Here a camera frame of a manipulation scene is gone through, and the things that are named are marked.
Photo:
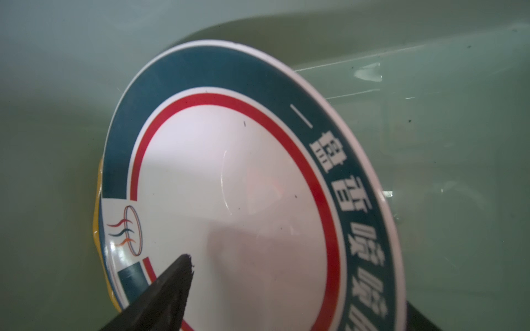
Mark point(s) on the white plate green rim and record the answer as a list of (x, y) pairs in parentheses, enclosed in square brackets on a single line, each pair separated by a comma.
[(219, 151)]

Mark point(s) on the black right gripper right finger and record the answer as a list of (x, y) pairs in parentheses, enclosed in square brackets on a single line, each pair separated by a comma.
[(416, 321)]

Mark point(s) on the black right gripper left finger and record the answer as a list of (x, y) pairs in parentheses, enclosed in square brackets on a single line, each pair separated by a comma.
[(163, 304)]

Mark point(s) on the mint green plastic bin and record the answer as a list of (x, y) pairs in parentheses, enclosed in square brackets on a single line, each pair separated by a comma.
[(436, 92)]

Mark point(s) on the yellow polka dot plate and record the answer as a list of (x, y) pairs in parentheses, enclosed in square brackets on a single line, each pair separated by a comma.
[(98, 242)]

